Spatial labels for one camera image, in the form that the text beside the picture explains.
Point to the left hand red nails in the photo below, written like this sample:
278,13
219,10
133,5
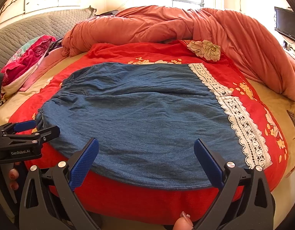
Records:
13,176

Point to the red floral blanket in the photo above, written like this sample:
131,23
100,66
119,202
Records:
106,196

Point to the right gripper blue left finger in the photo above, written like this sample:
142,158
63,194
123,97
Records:
80,163

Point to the black television monitor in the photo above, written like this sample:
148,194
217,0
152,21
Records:
285,22

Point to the pink floral pillow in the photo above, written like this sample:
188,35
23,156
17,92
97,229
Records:
23,64

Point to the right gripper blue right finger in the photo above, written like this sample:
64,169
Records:
211,162

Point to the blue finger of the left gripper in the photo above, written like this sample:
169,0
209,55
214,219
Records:
24,126

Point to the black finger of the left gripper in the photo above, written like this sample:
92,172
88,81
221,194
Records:
45,135

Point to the salmon pink comforter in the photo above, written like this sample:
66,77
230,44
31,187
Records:
253,49

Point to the grey quilted headboard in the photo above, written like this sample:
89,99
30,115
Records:
54,23

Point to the blue denim pants lace hem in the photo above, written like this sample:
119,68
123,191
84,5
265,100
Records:
147,118

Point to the beige bed sheet mattress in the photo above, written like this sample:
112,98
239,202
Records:
284,193

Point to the right hand thumb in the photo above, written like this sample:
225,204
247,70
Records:
183,222

